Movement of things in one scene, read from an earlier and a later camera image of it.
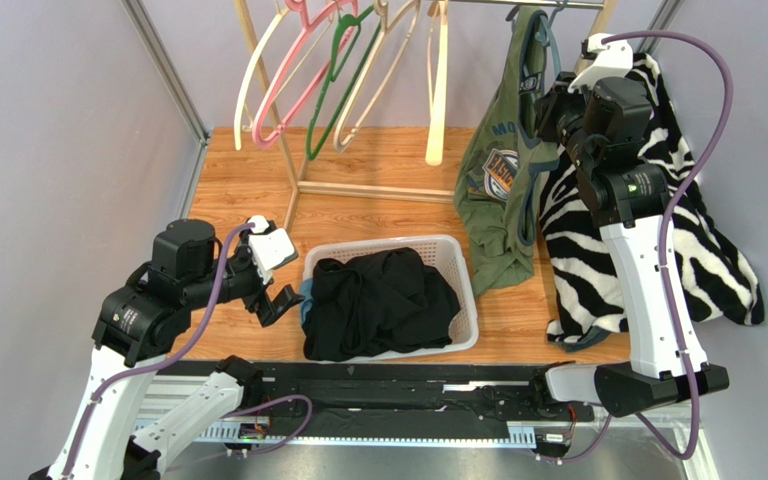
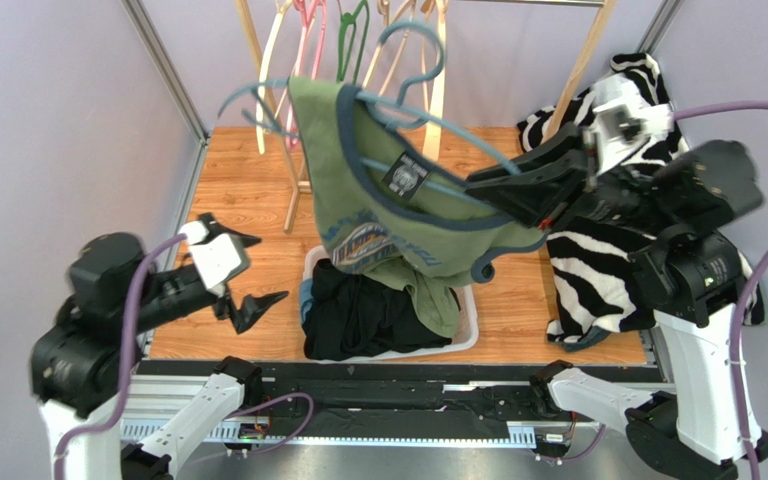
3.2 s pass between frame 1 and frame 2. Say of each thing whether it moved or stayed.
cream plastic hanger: moved
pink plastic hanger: moved
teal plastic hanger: moved
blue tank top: stayed
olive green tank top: moved
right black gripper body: moved
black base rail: stayed
